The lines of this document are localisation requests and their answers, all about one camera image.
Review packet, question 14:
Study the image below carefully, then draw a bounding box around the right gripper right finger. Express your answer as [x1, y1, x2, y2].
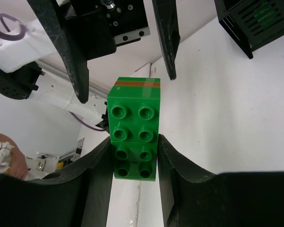
[158, 135, 284, 227]

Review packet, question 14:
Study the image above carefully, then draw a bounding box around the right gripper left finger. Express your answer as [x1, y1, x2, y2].
[0, 138, 113, 227]

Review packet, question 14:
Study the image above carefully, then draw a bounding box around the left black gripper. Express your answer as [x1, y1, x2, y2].
[28, 0, 180, 104]

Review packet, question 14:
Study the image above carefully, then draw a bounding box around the green and orange lego stack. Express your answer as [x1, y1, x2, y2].
[106, 77, 161, 144]

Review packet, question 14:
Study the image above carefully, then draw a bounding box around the dark green lego brick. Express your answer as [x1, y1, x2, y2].
[254, 2, 275, 24]

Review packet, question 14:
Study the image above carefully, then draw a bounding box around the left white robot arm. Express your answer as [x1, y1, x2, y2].
[0, 0, 150, 131]

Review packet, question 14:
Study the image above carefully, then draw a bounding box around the person's hand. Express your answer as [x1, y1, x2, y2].
[0, 132, 29, 182]

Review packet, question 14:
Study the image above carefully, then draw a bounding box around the black slotted container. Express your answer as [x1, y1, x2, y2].
[214, 0, 284, 59]

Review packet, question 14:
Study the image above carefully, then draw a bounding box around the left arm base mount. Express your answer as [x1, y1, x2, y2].
[26, 138, 86, 180]

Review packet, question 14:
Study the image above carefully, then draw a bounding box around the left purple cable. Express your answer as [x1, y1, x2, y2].
[0, 13, 109, 132]

